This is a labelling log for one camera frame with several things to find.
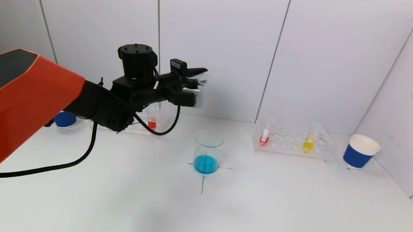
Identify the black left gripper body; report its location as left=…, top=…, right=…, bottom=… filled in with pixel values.
left=158, top=57, right=192, bottom=89

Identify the clear graduated plastic test tube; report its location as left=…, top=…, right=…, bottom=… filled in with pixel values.
left=191, top=72, right=209, bottom=106

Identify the test tube with red pigment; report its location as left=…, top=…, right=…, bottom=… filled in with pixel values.
left=145, top=103, right=161, bottom=131

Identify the clear acrylic test tube rack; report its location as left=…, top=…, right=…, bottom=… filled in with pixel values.
left=91, top=99, right=164, bottom=139
left=250, top=119, right=337, bottom=163

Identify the clear glass beaker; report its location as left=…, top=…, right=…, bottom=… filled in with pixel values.
left=190, top=128, right=225, bottom=177

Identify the red pigment tube white label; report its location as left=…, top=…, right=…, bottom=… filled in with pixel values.
left=259, top=118, right=274, bottom=147

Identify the test tube with yellow pigment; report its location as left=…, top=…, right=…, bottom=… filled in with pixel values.
left=301, top=120, right=324, bottom=155

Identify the blue white paper cup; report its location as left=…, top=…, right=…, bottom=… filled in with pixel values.
left=341, top=133, right=382, bottom=172
left=52, top=110, right=79, bottom=131

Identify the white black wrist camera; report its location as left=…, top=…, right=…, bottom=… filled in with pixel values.
left=168, top=59, right=189, bottom=76

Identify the thin black camera cable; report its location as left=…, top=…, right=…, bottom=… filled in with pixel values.
left=132, top=99, right=182, bottom=139

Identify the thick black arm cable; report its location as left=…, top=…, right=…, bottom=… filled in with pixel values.
left=0, top=110, right=99, bottom=191

